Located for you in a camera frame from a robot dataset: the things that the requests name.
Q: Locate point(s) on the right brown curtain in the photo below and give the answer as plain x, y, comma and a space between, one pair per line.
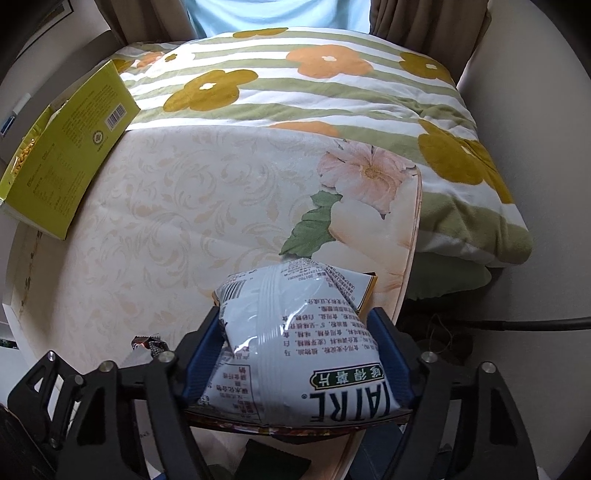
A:
449, 31

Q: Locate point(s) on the left brown curtain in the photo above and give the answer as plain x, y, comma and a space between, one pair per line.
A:
147, 20

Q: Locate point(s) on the yellow snack bag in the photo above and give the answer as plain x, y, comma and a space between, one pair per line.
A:
356, 287

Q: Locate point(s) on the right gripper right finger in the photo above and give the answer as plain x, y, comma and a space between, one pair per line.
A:
491, 441

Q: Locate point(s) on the small blue candy bar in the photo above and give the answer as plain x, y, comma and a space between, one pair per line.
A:
152, 344

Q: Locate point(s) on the white lint roller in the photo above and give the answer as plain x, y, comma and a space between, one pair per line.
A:
13, 114

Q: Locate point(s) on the grey headboard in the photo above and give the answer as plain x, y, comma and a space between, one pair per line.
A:
72, 69

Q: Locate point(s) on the floral striped quilt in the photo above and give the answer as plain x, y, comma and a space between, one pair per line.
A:
353, 86

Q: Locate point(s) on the brown curtain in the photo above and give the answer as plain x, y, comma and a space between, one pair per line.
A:
147, 20
449, 31

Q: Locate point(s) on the cream floral mattress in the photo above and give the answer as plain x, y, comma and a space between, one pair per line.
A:
171, 214

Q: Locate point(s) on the dark green snack pack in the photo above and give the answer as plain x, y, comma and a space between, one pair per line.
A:
263, 462

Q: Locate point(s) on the framed landscape picture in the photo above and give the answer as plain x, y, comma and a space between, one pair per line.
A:
55, 16

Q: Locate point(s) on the white green chips bag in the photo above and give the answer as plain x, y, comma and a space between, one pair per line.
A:
295, 354

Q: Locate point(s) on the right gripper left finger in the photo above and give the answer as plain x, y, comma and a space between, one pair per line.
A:
103, 439

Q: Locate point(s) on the yellow-green cardboard box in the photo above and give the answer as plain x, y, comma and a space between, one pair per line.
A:
50, 171

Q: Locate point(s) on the light blue hanging cloth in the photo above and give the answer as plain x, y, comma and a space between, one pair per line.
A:
213, 17

